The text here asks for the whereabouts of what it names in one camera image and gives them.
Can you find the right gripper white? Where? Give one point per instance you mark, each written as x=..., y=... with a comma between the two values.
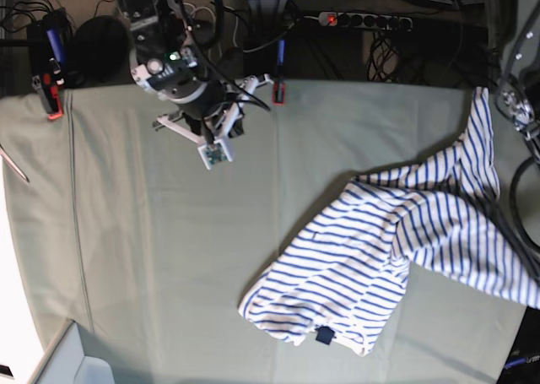
x=212, y=127

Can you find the blue white striped t-shirt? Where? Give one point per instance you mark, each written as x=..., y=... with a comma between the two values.
x=345, y=272

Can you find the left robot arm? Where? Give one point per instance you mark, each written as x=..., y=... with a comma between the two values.
x=516, y=96

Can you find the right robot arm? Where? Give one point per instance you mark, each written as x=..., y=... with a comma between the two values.
x=169, y=61

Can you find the red black centre clamp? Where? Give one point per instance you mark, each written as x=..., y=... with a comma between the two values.
x=278, y=93

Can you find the red black clamp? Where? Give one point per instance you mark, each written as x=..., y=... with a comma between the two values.
x=278, y=93
x=47, y=82

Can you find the black power strip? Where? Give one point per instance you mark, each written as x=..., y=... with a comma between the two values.
x=365, y=21

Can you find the black round stand base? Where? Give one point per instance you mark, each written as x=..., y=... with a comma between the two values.
x=99, y=48

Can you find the red black left clamp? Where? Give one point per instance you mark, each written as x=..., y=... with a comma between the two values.
x=47, y=82

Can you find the light grey plastic bin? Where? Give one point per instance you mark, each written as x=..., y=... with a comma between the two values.
x=65, y=361

